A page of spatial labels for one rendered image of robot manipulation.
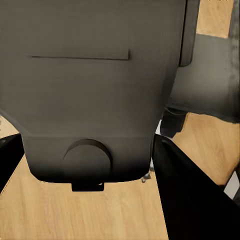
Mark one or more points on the digital camera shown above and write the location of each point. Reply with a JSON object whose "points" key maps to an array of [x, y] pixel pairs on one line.
{"points": [[86, 82]]}

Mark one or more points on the camera tripod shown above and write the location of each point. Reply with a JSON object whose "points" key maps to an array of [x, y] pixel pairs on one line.
{"points": [[209, 85]]}

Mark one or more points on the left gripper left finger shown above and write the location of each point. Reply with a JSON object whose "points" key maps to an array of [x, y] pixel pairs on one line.
{"points": [[11, 152]]}

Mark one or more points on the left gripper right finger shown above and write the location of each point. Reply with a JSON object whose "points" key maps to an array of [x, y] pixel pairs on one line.
{"points": [[194, 207]]}

